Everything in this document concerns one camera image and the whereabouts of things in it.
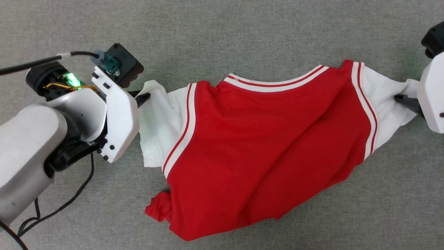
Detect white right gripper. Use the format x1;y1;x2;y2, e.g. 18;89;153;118
394;52;444;134

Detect red and white shirt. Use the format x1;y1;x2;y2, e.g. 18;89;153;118
139;60;422;242

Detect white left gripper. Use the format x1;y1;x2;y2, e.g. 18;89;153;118
92;66;151;164

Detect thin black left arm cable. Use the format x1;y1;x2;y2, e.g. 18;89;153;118
0;153;95;250

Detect black cable with teal plug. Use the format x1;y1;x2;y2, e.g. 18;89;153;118
0;50;120;76

